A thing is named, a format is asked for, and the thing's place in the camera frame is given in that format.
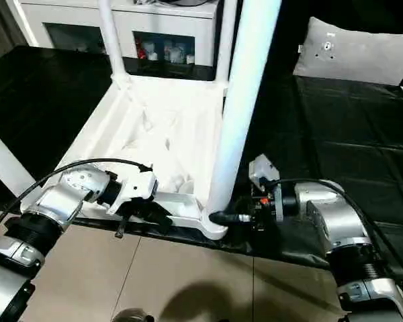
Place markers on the white plastic table leg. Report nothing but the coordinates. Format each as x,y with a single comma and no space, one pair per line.
225,40
242,100
114,43
6,161

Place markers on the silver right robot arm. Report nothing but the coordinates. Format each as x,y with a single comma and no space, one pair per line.
339,221

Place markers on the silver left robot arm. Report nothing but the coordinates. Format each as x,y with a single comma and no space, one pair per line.
60,198

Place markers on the black work mat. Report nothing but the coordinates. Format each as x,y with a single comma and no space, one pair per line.
356,134

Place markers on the white cup behind glass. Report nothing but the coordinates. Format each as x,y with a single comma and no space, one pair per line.
189,59

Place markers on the red bottle behind glass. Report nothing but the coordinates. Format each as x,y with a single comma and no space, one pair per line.
141,50

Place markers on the grey cushion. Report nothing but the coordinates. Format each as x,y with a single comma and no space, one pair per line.
356,53

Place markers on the white glass-door cabinet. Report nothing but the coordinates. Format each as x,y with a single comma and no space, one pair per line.
70,16

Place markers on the grey helmet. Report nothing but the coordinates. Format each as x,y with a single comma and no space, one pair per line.
188,2

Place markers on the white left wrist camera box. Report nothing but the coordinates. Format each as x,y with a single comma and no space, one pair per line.
139,188

